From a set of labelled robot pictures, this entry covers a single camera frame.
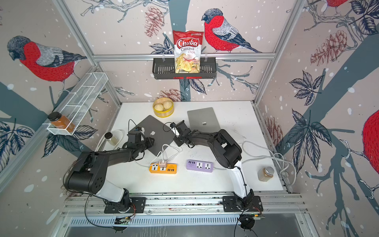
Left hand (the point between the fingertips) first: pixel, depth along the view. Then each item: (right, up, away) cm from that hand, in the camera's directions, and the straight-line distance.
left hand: (155, 137), depth 96 cm
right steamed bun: (+5, +23, +17) cm, 29 cm away
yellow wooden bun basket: (+3, +16, +14) cm, 22 cm away
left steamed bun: (-1, +21, +14) cm, 25 cm away
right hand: (+14, -1, +4) cm, 15 cm away
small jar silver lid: (+63, -16, -21) cm, 68 cm away
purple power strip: (+29, -15, -12) cm, 35 cm away
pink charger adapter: (+8, -13, -15) cm, 21 cm away
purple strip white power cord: (+75, -11, -6) cm, 76 cm away
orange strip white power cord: (-25, -5, +1) cm, 26 cm away
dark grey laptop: (+3, +2, +8) cm, 8 cm away
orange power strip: (+12, -16, -12) cm, 24 cm away
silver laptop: (+33, +11, +10) cm, 36 cm away
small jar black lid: (-27, 0, -5) cm, 27 cm away
